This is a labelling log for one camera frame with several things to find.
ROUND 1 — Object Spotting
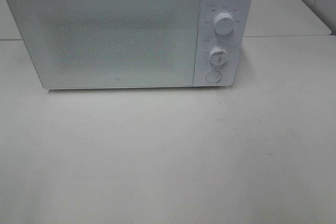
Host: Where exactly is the round door release button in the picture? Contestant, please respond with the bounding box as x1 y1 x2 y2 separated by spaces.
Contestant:
206 71 222 83

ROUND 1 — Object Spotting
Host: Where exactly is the white microwave knob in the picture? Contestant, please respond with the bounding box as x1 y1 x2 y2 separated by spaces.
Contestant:
208 46 228 66
213 11 235 35

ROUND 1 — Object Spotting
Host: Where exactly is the white microwave door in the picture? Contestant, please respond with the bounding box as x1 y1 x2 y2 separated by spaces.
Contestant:
7 0 200 89

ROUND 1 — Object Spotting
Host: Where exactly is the white microwave oven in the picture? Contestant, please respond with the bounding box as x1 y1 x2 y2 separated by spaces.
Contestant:
2 0 255 90

